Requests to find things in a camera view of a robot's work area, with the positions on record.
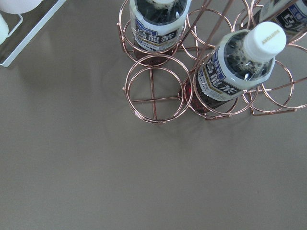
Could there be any copper wire bottle basket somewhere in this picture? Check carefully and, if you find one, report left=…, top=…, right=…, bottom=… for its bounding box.
left=117, top=0, right=307, bottom=124

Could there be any tea bottle dark liquid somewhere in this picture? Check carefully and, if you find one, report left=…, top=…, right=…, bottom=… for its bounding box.
left=129, top=0, right=191, bottom=59

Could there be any tea bottle white cap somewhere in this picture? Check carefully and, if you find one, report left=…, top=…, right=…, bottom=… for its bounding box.
left=190, top=22, right=286, bottom=113

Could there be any white plastic cup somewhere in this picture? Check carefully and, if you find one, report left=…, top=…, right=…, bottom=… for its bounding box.
left=0, top=14, right=9, bottom=44

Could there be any white wire cup rack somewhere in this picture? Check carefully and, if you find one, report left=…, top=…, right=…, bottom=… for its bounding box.
left=0, top=0, right=66, bottom=67

